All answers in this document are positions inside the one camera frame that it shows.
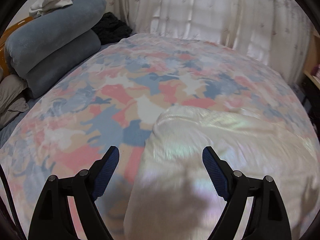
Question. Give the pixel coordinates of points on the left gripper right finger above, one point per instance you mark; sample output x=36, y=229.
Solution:
x=268, y=217

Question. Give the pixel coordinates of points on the white shiny puffer jacket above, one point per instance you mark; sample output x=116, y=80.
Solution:
x=173, y=196

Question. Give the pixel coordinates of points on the floral pastel bed blanket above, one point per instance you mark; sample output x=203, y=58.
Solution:
x=161, y=101

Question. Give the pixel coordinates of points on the grey pillow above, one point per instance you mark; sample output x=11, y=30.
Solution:
x=12, y=100

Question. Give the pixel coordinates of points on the pink boxes on shelf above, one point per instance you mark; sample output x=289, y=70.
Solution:
x=316, y=71

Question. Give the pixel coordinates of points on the wooden shelf unit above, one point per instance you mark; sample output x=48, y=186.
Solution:
x=312, y=58

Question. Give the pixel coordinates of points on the black fuzzy cushion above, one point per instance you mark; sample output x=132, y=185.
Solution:
x=110, y=29

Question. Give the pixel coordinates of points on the white leaf-patterned curtain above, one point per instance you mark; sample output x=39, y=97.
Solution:
x=274, y=32

